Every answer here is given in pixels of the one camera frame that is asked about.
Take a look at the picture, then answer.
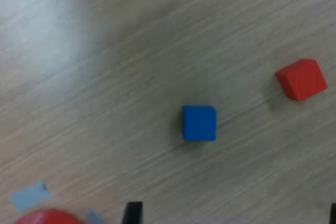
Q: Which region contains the red cube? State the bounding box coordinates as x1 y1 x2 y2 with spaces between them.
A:
275 58 328 102

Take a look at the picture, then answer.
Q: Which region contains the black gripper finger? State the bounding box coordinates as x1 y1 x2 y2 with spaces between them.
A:
121 201 144 224
329 202 336 224

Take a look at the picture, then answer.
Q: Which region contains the wide grey-blue tape piece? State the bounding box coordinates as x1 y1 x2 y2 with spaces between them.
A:
7 181 53 213

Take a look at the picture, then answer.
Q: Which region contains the narrow grey-blue tape strip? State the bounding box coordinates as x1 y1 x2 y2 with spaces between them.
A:
85 209 106 224

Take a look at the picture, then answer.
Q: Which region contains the blue cube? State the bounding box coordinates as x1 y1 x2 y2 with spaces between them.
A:
182 105 218 142

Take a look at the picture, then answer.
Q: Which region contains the red plastic cup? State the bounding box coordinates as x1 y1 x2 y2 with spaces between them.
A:
13 209 86 224

